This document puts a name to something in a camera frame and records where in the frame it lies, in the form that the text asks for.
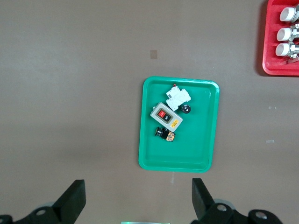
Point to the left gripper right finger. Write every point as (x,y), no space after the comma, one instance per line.
(205,207)

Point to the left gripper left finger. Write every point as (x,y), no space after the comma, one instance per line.
(67,205)

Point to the green plastic tray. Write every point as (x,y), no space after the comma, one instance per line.
(194,144)

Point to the brown tape patch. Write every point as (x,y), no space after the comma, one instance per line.
(153,54)

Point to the red plastic tray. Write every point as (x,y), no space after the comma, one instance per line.
(268,46)

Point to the small black round buzzer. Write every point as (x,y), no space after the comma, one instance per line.
(186,109)

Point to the white circuit breaker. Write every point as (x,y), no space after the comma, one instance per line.
(177,96)

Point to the white capped brass pipe fitting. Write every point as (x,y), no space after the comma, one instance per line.
(287,14)
(282,49)
(283,34)

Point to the black push button switch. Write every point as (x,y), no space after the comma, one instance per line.
(165,134)

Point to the grey on-off switch box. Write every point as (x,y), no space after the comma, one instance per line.
(158,117)

